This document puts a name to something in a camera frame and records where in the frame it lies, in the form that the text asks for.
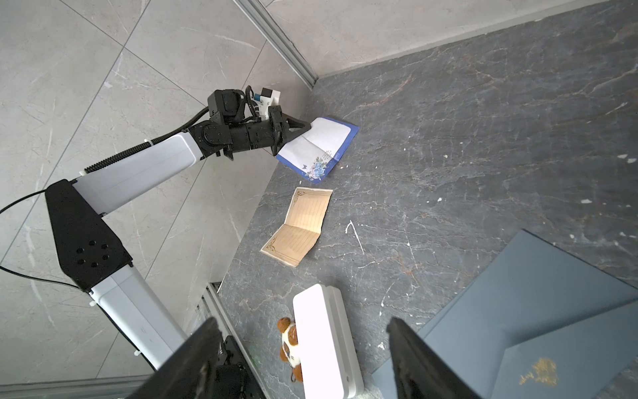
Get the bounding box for white rectangular box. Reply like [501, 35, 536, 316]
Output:
[293, 284, 365, 398]

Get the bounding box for grey envelope under pink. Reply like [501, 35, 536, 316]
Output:
[371, 228, 638, 399]

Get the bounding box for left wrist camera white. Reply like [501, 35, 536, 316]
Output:
[253, 87, 281, 121]

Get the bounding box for brown white dog plush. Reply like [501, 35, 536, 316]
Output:
[277, 317, 303, 382]

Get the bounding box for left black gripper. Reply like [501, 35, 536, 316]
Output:
[234, 106, 312, 156]

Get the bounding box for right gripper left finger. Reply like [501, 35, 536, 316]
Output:
[130, 318, 222, 399]

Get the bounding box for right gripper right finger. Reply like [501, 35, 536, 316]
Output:
[386, 318, 478, 399]

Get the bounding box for grey envelope gold rose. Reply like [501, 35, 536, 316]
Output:
[492, 301, 637, 398]

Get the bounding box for white blue bordered letter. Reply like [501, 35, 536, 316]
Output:
[276, 117, 360, 183]

